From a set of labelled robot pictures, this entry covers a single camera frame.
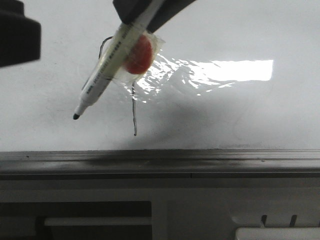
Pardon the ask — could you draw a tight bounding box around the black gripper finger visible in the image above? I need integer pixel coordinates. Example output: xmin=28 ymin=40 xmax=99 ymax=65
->
xmin=146 ymin=0 xmax=195 ymax=33
xmin=112 ymin=0 xmax=157 ymax=24

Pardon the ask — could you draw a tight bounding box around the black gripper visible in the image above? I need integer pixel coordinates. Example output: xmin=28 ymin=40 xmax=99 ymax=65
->
xmin=0 ymin=0 xmax=41 ymax=67

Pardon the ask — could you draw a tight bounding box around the white black whiteboard marker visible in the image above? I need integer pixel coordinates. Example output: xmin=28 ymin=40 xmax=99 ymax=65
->
xmin=73 ymin=0 xmax=164 ymax=120

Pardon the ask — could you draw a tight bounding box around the red round magnet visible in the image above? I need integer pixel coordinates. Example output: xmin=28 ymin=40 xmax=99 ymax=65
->
xmin=124 ymin=35 xmax=153 ymax=75

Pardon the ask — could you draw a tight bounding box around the white whiteboard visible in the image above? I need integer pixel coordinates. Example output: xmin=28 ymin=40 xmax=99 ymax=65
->
xmin=0 ymin=0 xmax=320 ymax=151

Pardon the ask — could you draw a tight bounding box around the grey aluminium whiteboard tray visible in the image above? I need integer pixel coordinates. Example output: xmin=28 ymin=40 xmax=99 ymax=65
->
xmin=0 ymin=149 xmax=320 ymax=180

